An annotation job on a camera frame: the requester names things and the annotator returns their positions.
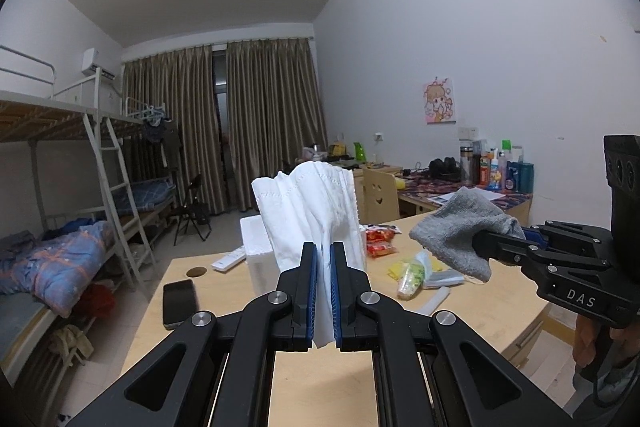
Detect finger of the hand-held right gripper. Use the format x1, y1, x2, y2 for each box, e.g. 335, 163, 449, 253
524, 221, 613, 258
472, 230, 608, 270

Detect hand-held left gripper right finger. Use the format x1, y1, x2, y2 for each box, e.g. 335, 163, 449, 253
328, 241, 576, 427

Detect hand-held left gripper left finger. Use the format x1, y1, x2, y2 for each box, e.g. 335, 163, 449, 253
65, 241, 321, 427

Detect grey cloth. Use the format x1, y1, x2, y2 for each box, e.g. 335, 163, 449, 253
409, 187, 527, 283

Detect white foam box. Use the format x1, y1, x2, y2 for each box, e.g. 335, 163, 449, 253
240, 213, 368, 298

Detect white plastic strip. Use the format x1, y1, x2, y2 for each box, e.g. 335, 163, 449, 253
420, 287, 451, 315

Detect white paper tissue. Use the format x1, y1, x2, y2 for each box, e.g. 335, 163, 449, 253
251, 161, 368, 349

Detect person's right forearm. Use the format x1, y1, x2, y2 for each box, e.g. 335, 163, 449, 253
575, 347, 640, 427

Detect person's right hand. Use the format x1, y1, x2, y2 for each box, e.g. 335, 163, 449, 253
572, 313, 603, 370

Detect wooden desk with patterned cloth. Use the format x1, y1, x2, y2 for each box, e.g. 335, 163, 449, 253
397, 177, 535, 228

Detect printed paper sheets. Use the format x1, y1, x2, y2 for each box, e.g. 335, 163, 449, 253
430, 189, 507, 206

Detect white tissue pack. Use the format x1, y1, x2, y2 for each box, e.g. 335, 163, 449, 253
425, 269, 466, 290

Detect yellow sponge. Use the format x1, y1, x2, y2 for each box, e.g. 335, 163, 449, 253
387, 259, 416, 280

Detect row of toiletry bottles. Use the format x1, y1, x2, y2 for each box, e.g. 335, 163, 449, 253
472, 138, 535, 194

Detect green and white packet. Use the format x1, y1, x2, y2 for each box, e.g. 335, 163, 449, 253
397, 257, 433, 300

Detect white remote control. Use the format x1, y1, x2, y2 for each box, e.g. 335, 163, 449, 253
211, 246, 247, 272

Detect dark patterned desk cloth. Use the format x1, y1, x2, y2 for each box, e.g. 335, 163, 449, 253
400, 177, 533, 210

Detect black bag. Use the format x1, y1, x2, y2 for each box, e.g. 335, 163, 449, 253
429, 158, 461, 180

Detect wooden chair with smiley cutout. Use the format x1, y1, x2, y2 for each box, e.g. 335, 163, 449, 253
362, 167, 401, 225

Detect black smartphone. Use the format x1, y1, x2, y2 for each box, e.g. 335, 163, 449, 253
162, 279, 201, 330

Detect black folding chair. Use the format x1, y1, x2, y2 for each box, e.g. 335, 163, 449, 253
172, 174, 213, 248

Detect brown curtain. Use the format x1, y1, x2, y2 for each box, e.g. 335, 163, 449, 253
122, 47, 226, 215
226, 36, 328, 212

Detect dark blue bedding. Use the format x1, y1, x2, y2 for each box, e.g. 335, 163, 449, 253
112, 181, 177, 212

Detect red cloth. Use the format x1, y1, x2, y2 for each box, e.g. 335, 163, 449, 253
80, 284, 115, 319

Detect hanging dark clothes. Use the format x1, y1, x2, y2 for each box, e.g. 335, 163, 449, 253
142, 117, 183, 168

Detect white bunk bed ladder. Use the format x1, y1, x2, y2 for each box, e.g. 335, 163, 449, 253
82, 112, 161, 293

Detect beige cloth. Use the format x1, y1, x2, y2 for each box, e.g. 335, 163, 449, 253
50, 324, 94, 364

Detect blue patterned quilt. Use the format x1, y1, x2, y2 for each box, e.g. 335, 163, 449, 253
0, 219, 116, 318

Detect white air conditioner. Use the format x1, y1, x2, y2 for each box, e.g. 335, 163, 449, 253
81, 48, 117, 80

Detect white metal bunk bed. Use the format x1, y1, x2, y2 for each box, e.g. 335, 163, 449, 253
0, 44, 181, 388

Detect pink cartoon wall poster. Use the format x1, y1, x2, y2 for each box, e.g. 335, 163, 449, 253
423, 78, 457, 125

